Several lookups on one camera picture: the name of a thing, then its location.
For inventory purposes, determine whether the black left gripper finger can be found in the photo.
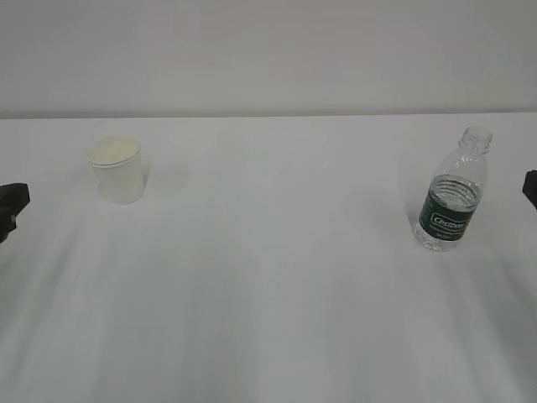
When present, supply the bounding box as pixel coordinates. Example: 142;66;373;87
0;211;17;243
0;183;30;210

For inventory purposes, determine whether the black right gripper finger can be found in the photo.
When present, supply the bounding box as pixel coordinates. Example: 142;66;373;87
522;170;537;208

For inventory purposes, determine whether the clear water bottle green label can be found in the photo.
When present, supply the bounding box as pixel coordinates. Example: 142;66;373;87
414;127;493;252

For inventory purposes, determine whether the white paper cup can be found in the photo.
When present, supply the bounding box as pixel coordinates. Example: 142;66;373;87
88;137;145;205

